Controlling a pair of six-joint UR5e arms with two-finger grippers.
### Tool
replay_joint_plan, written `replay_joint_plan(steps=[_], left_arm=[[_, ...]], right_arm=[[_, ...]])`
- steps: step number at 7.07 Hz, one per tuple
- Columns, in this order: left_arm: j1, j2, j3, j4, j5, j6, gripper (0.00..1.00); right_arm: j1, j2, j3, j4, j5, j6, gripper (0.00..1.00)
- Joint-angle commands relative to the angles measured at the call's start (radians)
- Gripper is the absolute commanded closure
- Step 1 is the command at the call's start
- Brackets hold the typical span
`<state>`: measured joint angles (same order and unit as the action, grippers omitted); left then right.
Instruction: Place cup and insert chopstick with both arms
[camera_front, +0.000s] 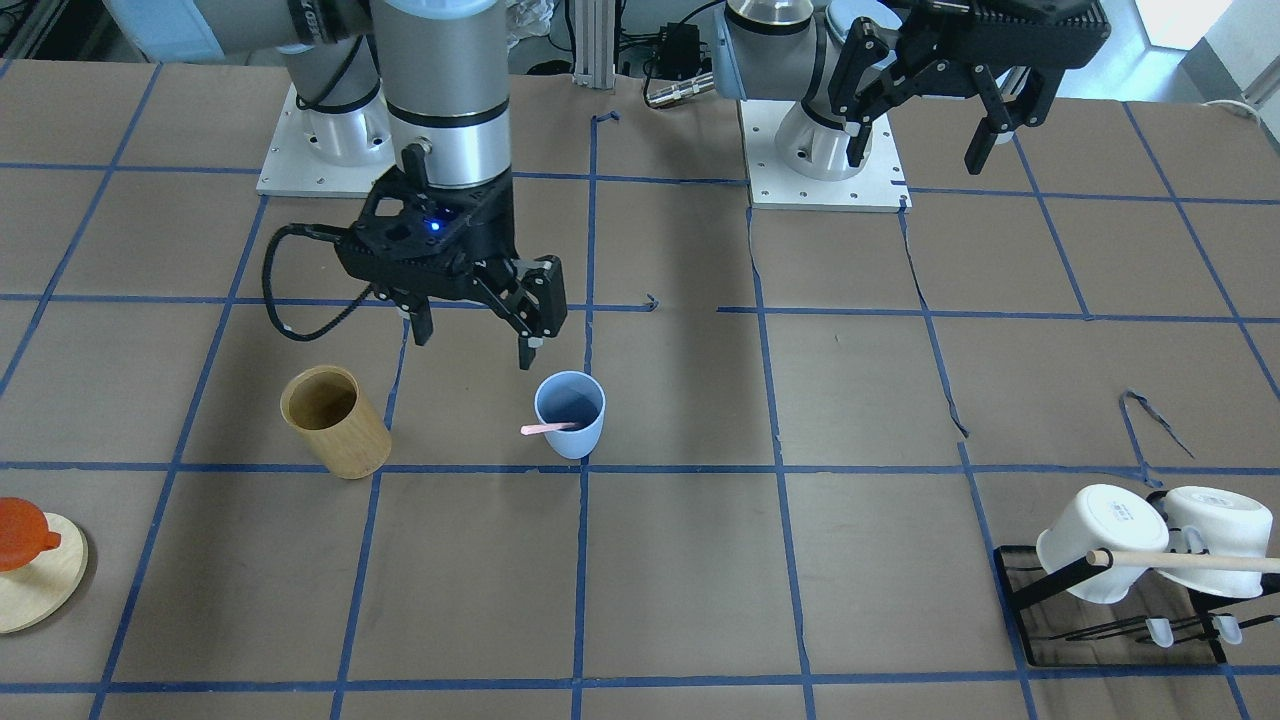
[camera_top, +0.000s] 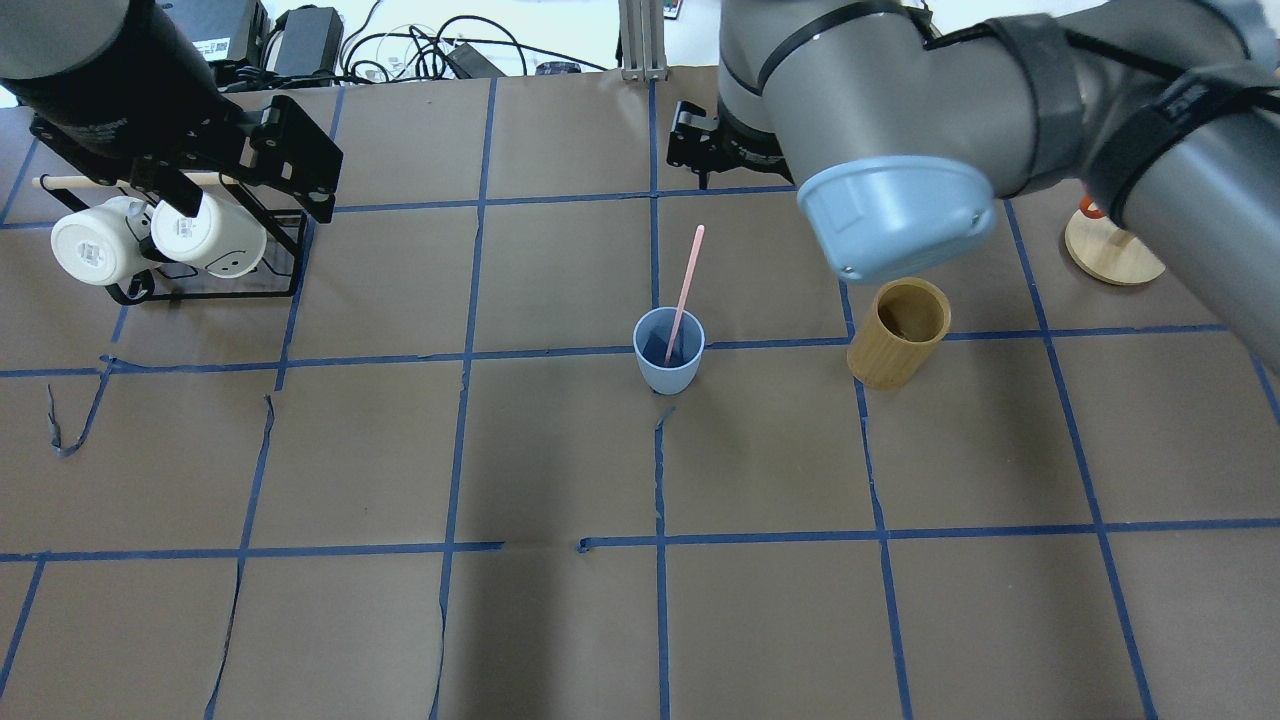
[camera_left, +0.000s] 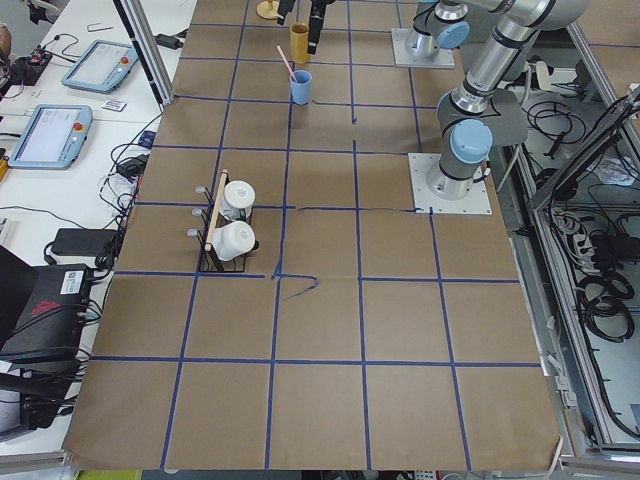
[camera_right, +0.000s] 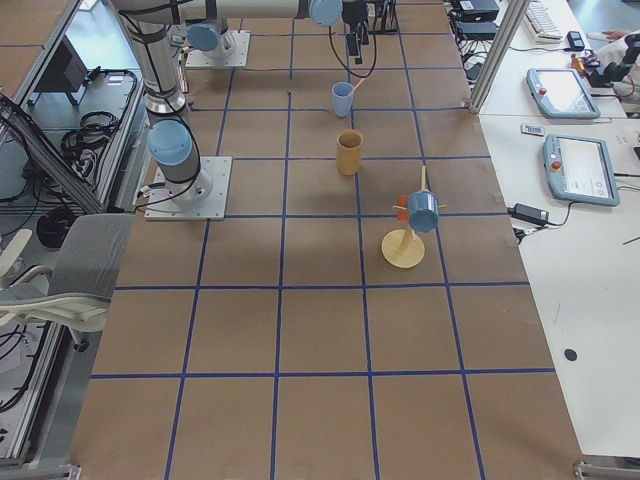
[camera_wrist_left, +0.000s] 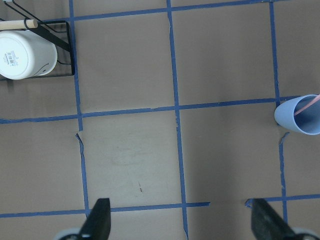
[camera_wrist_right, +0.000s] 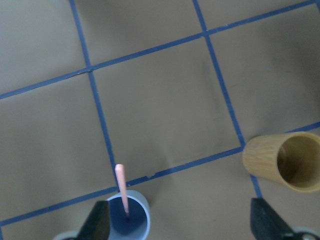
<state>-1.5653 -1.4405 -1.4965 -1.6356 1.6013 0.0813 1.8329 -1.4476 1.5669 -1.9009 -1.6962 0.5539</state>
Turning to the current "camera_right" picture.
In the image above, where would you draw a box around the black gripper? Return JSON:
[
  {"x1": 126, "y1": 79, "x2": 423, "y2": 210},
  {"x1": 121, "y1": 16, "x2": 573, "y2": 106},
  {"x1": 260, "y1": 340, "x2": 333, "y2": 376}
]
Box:
[{"x1": 342, "y1": 0, "x2": 369, "y2": 64}]

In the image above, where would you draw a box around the pink chopstick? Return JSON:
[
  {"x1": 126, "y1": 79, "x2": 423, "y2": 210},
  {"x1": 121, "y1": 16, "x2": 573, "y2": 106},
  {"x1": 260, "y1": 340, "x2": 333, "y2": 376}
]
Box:
[{"x1": 349, "y1": 77, "x2": 368, "y2": 96}]

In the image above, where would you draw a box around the light blue plastic cup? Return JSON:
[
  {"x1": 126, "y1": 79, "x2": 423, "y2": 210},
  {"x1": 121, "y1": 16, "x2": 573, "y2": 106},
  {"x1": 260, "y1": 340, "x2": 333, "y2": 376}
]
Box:
[{"x1": 331, "y1": 82, "x2": 353, "y2": 118}]

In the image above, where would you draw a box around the tan wooden cylinder holder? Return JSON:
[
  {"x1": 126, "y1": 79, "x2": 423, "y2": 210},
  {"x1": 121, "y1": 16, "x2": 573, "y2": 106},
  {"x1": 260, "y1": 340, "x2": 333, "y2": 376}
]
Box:
[{"x1": 336, "y1": 130, "x2": 363, "y2": 176}]

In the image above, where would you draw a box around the dark blue mug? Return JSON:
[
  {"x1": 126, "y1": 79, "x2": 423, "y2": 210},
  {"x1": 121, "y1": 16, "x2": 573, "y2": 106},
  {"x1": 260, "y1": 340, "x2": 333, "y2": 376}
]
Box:
[{"x1": 407, "y1": 190, "x2": 439, "y2": 233}]

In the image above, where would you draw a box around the teach pendant upper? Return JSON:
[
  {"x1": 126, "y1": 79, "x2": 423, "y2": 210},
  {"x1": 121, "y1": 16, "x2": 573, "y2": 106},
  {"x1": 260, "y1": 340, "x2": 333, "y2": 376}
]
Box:
[{"x1": 526, "y1": 68, "x2": 601, "y2": 120}]

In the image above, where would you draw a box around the teach pendant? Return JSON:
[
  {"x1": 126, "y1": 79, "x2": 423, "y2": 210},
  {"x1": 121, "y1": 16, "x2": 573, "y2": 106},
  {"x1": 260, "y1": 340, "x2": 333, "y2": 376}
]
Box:
[
  {"x1": 543, "y1": 134, "x2": 620, "y2": 207},
  {"x1": 526, "y1": 68, "x2": 601, "y2": 120}
]

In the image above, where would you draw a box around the wooden mug tree stand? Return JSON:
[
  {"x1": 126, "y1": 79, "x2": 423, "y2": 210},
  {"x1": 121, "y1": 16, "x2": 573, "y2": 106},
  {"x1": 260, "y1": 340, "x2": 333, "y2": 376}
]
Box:
[{"x1": 381, "y1": 164, "x2": 447, "y2": 269}]

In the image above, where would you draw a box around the black power brick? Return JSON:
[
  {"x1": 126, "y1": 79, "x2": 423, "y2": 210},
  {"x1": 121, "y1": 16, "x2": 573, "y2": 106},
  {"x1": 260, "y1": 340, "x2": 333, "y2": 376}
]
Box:
[{"x1": 507, "y1": 203, "x2": 549, "y2": 226}]

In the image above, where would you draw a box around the teach pendant lower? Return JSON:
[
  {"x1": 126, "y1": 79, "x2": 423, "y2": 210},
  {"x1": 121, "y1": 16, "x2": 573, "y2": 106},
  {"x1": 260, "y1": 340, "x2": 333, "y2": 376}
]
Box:
[{"x1": 543, "y1": 134, "x2": 620, "y2": 207}]

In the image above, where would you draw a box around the grey office chair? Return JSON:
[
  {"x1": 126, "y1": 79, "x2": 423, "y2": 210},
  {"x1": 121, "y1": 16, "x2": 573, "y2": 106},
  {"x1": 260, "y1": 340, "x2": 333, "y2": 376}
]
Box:
[{"x1": 1, "y1": 213, "x2": 134, "y2": 352}]

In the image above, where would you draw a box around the black wire mug rack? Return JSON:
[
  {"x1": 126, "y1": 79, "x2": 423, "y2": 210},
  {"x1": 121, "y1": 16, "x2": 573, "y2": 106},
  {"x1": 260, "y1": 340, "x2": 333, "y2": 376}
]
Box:
[{"x1": 367, "y1": 0, "x2": 399, "y2": 34}]

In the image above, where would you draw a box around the aluminium frame post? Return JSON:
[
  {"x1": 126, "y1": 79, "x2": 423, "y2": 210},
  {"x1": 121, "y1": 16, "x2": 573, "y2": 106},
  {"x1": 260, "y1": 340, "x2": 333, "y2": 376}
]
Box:
[{"x1": 468, "y1": 0, "x2": 530, "y2": 114}]

